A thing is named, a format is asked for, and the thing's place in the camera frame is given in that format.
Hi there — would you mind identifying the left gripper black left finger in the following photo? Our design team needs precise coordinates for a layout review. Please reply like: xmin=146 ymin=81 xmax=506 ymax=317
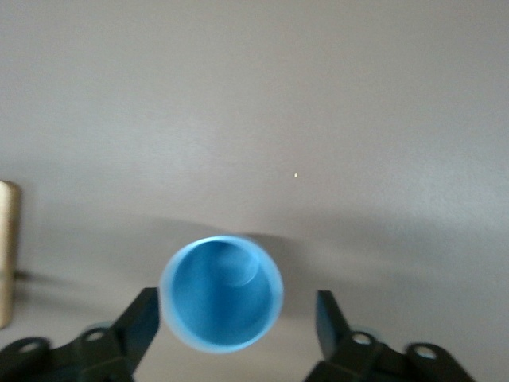
xmin=0 ymin=286 xmax=162 ymax=382

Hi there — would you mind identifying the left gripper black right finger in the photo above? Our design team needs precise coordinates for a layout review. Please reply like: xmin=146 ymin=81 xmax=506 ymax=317
xmin=304 ymin=289 xmax=478 ymax=382

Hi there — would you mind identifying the light blue cup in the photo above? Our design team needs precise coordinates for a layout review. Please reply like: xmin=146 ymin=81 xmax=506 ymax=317
xmin=157 ymin=235 xmax=286 ymax=355

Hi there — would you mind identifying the wooden mug rack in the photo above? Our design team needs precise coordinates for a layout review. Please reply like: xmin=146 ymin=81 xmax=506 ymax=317
xmin=0 ymin=181 xmax=21 ymax=330

